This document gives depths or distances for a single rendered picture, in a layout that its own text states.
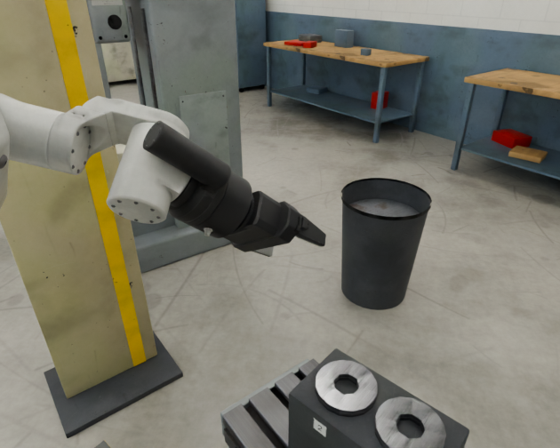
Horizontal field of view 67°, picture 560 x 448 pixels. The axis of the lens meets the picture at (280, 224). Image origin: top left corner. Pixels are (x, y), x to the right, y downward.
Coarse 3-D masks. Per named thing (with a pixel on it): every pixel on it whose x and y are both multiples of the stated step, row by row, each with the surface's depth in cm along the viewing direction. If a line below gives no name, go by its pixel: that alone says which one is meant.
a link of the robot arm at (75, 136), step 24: (96, 96) 47; (72, 120) 45; (96, 120) 47; (120, 120) 48; (144, 120) 48; (168, 120) 48; (48, 144) 44; (72, 144) 45; (96, 144) 51; (72, 168) 46
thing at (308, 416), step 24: (336, 360) 67; (312, 384) 63; (336, 384) 63; (360, 384) 61; (384, 384) 63; (312, 408) 59; (336, 408) 58; (360, 408) 58; (384, 408) 58; (408, 408) 58; (432, 408) 59; (288, 432) 66; (312, 432) 61; (336, 432) 57; (360, 432) 56; (384, 432) 55; (408, 432) 56; (432, 432) 55; (456, 432) 56
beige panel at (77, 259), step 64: (0, 0) 119; (64, 0) 128; (0, 64) 125; (64, 64) 134; (64, 192) 150; (64, 256) 160; (128, 256) 176; (64, 320) 170; (128, 320) 189; (64, 384) 182; (128, 384) 193
